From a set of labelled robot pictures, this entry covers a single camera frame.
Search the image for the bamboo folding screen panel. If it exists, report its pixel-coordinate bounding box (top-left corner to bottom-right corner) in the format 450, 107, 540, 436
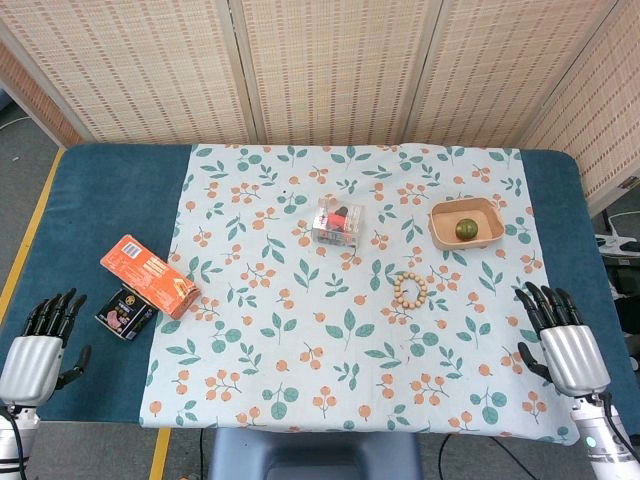
519, 0, 640, 216
0, 39, 82, 149
402, 0, 624, 149
0, 0, 254, 146
229, 0, 444, 147

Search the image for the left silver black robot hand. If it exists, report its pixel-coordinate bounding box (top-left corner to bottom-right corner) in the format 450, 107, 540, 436
0, 287, 93, 407

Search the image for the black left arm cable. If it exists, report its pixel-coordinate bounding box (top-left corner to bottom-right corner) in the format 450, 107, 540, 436
0, 403, 32, 480

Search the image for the floral leaf fruit tablecloth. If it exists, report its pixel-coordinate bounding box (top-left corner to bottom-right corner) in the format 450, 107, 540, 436
137, 143, 576, 446

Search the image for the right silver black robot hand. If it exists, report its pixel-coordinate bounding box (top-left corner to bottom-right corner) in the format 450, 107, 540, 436
513, 282, 612, 399

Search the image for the teal blue table cover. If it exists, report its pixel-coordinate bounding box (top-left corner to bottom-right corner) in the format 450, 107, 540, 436
0, 143, 640, 426

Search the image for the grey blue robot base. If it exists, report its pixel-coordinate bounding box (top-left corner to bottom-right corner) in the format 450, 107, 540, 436
207, 428, 424, 480

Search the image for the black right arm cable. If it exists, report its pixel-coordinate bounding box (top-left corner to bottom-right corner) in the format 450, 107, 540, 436
597, 391, 640, 464

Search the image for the green and orange ball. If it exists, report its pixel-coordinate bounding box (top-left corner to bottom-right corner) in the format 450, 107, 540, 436
454, 218, 480, 242

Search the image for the wooden bead bracelet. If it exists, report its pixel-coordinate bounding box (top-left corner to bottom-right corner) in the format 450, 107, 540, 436
392, 271, 429, 310

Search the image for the beige rectangular tray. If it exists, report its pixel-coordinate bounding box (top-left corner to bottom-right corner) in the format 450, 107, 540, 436
427, 197, 506, 251

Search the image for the black food package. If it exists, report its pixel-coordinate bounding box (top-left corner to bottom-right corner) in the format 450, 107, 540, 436
94, 284, 160, 342

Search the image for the white stand base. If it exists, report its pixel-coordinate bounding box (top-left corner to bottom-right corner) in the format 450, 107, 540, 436
593, 208, 640, 257

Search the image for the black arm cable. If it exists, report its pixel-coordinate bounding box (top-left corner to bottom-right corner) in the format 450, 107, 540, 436
597, 391, 640, 464
0, 403, 32, 480

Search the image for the clear plastic box with clips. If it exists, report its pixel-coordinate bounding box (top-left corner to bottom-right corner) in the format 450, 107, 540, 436
310, 195, 366, 249

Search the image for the orange carton box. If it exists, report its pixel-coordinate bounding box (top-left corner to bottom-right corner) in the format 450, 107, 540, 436
99, 233, 202, 320

